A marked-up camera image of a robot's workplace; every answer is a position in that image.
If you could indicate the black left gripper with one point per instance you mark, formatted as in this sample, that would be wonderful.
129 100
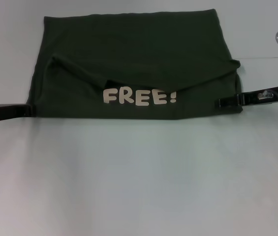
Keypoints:
12 111

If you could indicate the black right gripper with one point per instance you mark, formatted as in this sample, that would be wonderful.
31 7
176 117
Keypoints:
260 97

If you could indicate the dark green shirt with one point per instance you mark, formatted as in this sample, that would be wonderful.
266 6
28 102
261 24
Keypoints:
133 61

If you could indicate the right gripper silver connector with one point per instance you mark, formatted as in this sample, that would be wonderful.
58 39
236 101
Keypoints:
265 94

